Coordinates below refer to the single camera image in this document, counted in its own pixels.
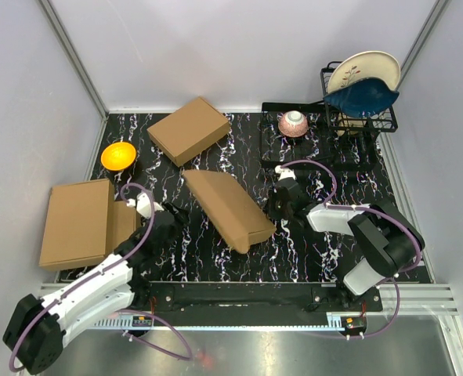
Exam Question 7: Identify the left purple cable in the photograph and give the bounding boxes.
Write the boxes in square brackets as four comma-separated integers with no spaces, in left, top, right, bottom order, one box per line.
[9,183,194,372]

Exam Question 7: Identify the orange bowl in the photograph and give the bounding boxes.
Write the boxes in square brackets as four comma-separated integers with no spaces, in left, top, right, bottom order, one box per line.
[100,142,136,172]

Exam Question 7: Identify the blue leaf plate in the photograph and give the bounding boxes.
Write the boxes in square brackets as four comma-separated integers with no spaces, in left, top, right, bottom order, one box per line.
[324,78,400,118]

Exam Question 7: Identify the large cardboard box left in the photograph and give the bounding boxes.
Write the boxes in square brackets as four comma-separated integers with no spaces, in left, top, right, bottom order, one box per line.
[39,179,114,271]

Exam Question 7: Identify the purple cable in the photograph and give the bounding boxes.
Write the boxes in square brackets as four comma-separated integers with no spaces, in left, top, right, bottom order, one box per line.
[276,159,424,340]
[9,183,194,372]

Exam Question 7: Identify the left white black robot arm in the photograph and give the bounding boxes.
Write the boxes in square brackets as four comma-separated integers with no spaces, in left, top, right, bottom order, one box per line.
[2,203,189,375]

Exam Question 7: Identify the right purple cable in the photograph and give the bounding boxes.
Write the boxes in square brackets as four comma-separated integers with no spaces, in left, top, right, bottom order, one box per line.
[276,159,424,340]

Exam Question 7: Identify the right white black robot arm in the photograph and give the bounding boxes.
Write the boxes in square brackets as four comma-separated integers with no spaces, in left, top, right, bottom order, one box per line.
[268,177,425,311]

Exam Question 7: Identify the pink patterned bowl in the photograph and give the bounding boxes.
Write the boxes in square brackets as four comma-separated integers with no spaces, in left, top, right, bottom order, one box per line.
[278,110,309,138]

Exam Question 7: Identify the cream floral plate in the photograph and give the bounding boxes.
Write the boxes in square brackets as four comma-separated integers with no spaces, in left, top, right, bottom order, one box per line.
[327,51,401,93]

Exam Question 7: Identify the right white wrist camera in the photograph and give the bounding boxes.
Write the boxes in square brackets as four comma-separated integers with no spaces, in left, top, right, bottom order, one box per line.
[274,165,297,182]

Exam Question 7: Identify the beige cup in rack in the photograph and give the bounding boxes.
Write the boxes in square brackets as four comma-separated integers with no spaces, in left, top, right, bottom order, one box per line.
[336,120,364,136]

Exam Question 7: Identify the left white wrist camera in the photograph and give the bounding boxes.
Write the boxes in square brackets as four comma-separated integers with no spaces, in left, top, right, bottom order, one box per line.
[126,193,164,219]

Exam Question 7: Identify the small cardboard box left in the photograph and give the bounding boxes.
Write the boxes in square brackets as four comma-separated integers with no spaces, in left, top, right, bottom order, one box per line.
[107,201,141,253]

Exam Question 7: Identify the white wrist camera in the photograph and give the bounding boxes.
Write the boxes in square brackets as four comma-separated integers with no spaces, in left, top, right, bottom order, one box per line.
[274,165,297,182]
[126,193,164,219]

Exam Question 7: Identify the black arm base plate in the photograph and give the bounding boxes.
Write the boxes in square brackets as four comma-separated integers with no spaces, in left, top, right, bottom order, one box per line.
[140,281,383,313]

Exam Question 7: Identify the closed cardboard box back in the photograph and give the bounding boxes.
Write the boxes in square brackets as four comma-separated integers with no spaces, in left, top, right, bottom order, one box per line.
[147,97,230,167]

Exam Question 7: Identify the black wire dish rack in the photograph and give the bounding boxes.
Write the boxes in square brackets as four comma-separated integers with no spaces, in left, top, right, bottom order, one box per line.
[260,61,399,173]

